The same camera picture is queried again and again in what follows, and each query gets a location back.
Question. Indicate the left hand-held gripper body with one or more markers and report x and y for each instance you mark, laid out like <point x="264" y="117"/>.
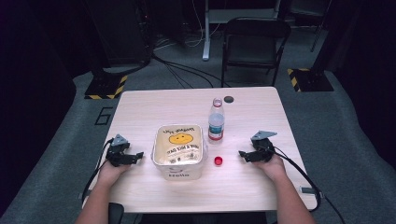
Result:
<point x="116" y="154"/>

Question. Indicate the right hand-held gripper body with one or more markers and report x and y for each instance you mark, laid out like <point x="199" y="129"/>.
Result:
<point x="264" y="149"/>

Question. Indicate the red bottle cap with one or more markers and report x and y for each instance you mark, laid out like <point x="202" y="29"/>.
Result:
<point x="218" y="160"/>

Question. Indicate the clear plastic water bottle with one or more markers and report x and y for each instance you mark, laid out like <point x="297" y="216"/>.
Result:
<point x="216" y="124"/>

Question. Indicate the yellow smiley plastic bag liner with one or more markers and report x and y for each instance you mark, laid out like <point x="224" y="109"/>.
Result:
<point x="179" y="147"/>

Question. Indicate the white square bin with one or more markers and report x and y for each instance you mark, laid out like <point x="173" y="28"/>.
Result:
<point x="182" y="172"/>

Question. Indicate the person's left hand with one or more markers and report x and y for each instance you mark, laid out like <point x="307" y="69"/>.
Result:
<point x="112" y="174"/>

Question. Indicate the person's right hand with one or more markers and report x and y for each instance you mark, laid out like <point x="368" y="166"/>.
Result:
<point x="274" y="168"/>

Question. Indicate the grey table clamp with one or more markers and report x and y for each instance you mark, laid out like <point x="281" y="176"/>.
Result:
<point x="311" y="190"/>
<point x="83" y="195"/>

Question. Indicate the black round table grommet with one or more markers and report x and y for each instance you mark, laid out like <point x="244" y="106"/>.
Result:
<point x="229" y="99"/>

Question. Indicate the black padded seat part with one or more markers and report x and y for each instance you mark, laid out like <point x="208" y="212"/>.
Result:
<point x="115" y="214"/>

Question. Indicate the striped black stand base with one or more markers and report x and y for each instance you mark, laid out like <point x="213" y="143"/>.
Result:
<point x="106" y="87"/>
<point x="309" y="81"/>

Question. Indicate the black folding chair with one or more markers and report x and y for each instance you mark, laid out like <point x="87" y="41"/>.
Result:
<point x="255" y="46"/>

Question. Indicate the black equipment rack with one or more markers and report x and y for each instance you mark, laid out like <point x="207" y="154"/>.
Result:
<point x="124" y="31"/>

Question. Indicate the white desk frame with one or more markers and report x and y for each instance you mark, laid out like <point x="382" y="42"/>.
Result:
<point x="207" y="31"/>

